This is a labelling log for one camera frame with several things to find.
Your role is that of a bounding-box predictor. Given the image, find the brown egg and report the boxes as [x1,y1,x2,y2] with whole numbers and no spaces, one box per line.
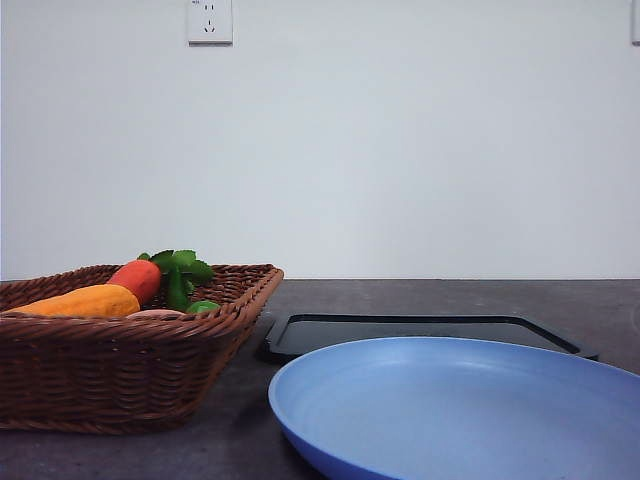
[125,309,187,320]

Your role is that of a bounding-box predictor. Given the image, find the brown wicker basket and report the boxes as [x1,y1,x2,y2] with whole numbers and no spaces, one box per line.
[0,264,284,434]

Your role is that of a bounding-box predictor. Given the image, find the orange toy carrot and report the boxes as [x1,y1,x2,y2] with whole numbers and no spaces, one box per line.
[107,249,215,307]

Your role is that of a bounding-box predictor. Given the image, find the green toy chili pepper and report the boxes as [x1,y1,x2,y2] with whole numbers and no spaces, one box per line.
[152,252,219,313]

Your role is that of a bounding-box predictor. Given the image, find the blue plate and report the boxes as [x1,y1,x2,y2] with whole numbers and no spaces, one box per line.
[269,337,640,480]

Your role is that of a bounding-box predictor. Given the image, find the white wall socket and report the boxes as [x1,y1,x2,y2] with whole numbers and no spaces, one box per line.
[188,0,233,48]

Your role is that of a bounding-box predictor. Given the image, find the yellow toy corn cob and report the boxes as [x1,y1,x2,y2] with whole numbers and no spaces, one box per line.
[5,285,140,317]

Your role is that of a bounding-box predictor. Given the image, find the black tray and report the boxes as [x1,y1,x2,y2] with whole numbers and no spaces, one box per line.
[256,314,600,364]

